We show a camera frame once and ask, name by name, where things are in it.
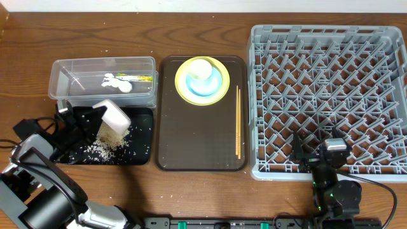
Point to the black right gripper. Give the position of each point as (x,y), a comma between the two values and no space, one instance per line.
(311,160)

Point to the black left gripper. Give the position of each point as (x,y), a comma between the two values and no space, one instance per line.
(77,128)

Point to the white bowl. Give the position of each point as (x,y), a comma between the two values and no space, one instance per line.
(114,116)

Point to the white tissue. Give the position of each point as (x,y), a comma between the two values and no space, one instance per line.
(111,81)

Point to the yellow green snack wrapper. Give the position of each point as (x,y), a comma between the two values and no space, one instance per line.
(136,78)

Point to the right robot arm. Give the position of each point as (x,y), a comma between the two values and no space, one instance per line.
(337,200)

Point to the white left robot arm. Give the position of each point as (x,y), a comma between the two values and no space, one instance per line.
(35,193)

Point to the grey plastic dishwasher rack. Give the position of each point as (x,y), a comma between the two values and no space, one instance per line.
(312,79)

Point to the spilled rice pile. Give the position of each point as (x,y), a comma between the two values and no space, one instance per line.
(108,143)

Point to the clear plastic bin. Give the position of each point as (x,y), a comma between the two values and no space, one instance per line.
(79,81)

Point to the black tray bin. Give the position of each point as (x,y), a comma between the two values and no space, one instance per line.
(140,143)

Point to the wooden chopstick right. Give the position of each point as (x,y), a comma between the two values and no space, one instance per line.
(239,124)

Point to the wooden chopstick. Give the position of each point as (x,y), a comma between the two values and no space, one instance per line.
(237,123)

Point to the wooden chopstick left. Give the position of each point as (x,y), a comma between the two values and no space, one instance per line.
(237,123)

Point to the yellow plate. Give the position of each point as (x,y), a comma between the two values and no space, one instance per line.
(180,83)

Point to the dark brown serving tray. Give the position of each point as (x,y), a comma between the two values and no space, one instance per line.
(200,138)

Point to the light blue bowl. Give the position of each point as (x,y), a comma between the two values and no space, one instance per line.
(205,87)

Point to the white paper cup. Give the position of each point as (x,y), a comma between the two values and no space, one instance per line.
(200,69)

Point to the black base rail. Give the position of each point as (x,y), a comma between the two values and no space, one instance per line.
(278,223)

